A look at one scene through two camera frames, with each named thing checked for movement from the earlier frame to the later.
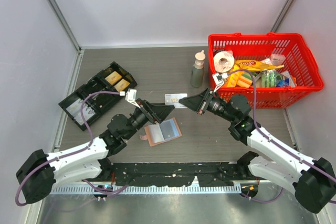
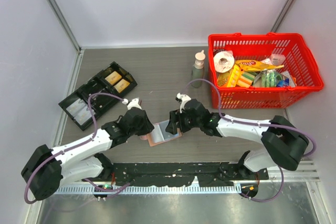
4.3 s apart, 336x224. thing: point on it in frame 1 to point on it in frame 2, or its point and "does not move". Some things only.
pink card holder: (166, 130) does not move
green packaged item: (269, 78) does not move
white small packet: (277, 59) does not move
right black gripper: (198, 103) to (175, 116)
